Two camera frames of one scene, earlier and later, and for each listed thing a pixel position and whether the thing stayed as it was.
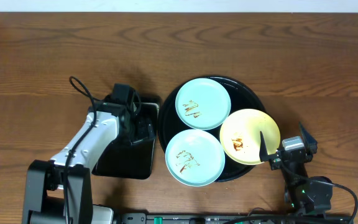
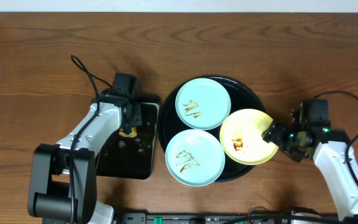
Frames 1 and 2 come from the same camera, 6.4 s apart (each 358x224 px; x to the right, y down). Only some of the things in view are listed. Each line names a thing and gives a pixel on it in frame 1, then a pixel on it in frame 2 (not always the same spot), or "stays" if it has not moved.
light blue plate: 195,158 stays
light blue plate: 202,104 stays
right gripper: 265,156 to 275,133
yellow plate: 240,135 stays
